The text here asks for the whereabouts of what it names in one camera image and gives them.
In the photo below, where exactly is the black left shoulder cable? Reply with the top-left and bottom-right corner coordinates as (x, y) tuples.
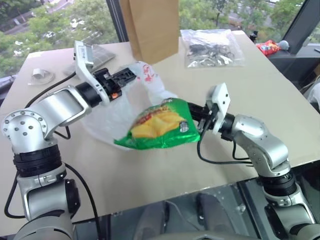
(3, 162), (101, 240)

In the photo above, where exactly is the black slanted window frame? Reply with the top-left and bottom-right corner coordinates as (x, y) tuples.
(282, 0), (320, 55)

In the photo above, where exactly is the grey cap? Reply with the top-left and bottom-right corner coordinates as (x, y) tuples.
(277, 39), (291, 52)

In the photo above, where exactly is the dark side bench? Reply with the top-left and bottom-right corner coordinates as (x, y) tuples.
(267, 44), (320, 96)

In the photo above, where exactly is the red snack bag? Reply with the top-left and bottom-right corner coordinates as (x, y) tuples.
(255, 39), (281, 58)

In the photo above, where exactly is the clear bag of black parts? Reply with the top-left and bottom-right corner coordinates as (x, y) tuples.
(179, 28), (246, 69)

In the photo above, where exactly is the black window frame post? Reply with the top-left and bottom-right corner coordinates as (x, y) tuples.
(105, 0), (130, 43)

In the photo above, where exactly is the brown paper bag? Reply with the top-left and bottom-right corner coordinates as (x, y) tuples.
(119, 0), (181, 66)

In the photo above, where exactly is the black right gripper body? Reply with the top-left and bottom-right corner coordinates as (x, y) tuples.
(197, 101), (217, 132)

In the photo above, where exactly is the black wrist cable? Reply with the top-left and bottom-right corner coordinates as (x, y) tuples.
(196, 119), (256, 168)
(24, 71), (77, 140)

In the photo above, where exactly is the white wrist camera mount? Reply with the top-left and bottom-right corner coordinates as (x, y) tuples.
(205, 82), (232, 134)
(73, 39), (111, 107)

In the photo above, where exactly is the green potato chips bag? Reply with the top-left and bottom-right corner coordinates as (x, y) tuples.
(113, 97), (201, 150)

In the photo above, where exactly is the grey folded pouch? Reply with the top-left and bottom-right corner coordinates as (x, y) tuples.
(91, 44), (118, 69)

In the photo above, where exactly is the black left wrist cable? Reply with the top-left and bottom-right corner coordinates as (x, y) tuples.
(24, 71), (77, 140)

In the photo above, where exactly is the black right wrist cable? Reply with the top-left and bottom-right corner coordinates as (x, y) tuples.
(196, 119), (256, 168)

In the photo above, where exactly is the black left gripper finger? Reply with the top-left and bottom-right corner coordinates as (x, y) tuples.
(117, 75), (138, 88)
(113, 66), (136, 81)

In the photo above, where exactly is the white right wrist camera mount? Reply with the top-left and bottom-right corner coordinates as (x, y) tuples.
(205, 82), (232, 134)

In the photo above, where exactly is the white plastic shopping bag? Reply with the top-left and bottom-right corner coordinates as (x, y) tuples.
(81, 60), (180, 151)

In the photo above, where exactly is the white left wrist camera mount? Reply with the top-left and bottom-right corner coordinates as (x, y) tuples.
(73, 39), (111, 107)

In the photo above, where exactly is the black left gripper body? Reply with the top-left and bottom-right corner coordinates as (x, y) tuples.
(93, 67), (124, 102)

